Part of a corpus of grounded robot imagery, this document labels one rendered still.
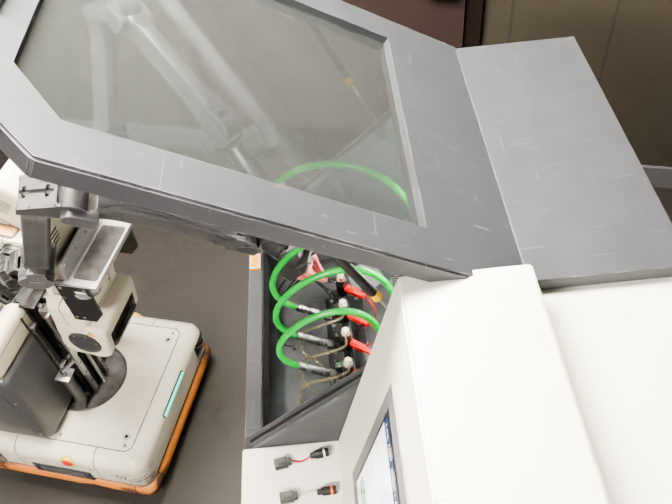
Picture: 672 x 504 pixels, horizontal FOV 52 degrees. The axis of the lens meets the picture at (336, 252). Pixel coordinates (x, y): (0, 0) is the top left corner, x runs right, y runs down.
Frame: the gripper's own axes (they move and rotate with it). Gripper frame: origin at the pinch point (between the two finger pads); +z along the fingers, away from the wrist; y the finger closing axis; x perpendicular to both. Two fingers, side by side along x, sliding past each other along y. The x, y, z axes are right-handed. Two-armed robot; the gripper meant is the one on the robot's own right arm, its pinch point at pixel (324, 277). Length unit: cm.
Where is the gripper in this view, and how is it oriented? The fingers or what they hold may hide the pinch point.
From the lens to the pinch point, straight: 169.3
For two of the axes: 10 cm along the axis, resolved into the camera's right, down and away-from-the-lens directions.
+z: 7.3, 5.2, 4.5
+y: 6.7, -3.8, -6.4
